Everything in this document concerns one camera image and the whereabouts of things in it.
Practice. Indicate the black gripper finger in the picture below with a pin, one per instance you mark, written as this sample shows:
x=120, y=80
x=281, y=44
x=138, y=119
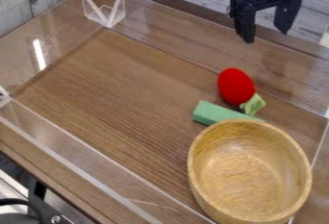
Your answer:
x=245, y=25
x=286, y=13

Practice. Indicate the red plush strawberry toy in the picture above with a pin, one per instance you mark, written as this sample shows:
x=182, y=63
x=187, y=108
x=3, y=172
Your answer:
x=237, y=90

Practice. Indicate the green sponge block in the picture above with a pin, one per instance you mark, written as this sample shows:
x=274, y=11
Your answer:
x=208, y=113

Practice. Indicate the wooden oval bowl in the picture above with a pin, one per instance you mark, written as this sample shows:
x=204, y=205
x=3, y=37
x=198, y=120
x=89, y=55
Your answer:
x=249, y=173

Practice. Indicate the clear acrylic corner bracket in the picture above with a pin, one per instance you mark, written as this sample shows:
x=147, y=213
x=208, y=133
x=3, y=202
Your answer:
x=104, y=15

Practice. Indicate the clear acrylic front wall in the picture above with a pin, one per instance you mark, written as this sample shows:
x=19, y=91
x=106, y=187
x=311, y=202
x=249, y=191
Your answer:
x=100, y=186

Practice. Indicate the black metal table frame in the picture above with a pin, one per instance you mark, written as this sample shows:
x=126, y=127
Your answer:
x=49, y=207

